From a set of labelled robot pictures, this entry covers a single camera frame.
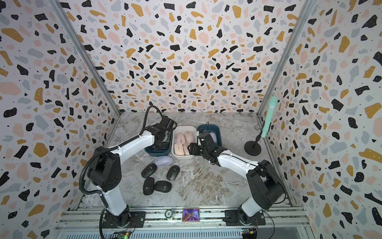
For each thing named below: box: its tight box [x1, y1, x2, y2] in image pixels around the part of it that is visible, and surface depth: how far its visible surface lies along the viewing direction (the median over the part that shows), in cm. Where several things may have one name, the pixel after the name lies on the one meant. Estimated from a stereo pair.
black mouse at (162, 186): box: [154, 180, 173, 194], surface depth 84 cm
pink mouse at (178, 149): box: [174, 142, 185, 156], surface depth 99 cm
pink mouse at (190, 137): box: [185, 130, 195, 144], surface depth 106 cm
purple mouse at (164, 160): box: [155, 155, 174, 166], surface depth 94 cm
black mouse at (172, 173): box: [166, 164, 181, 181], surface depth 90 cm
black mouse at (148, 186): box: [142, 177, 155, 196], surface depth 83 cm
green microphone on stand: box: [243, 96, 279, 157], surface depth 81 cm
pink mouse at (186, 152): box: [182, 142, 191, 156], surface depth 100 cm
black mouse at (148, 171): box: [140, 163, 158, 179], surface depth 90 cm
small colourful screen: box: [182, 207, 201, 222], surface depth 76 cm
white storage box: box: [171, 125, 197, 160], surface depth 103 cm
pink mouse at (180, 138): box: [176, 132, 186, 145], surface depth 105 cm
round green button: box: [164, 209, 175, 221], surface depth 72 cm
